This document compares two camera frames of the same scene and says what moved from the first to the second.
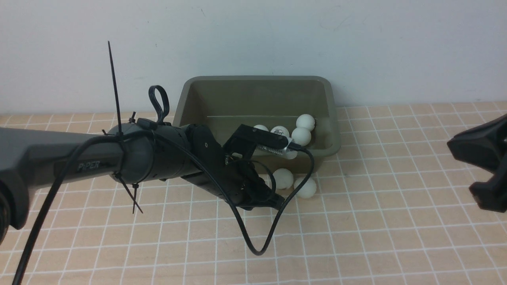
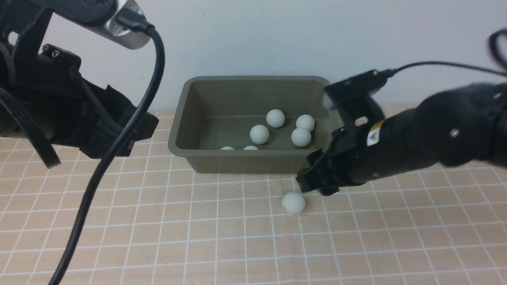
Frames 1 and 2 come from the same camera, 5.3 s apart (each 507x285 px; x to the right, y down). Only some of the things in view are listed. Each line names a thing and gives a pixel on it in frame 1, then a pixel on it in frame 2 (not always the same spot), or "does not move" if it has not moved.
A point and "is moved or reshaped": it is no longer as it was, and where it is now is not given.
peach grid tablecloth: [392, 206] does not move
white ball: [284, 178] is moved or reshaped
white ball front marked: [291, 154] to [275, 118]
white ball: [301, 135] does not move
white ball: [281, 130] to [250, 147]
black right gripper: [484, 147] to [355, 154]
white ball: [306, 120] does not move
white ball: [308, 189] is moved or reshaped
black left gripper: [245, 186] to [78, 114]
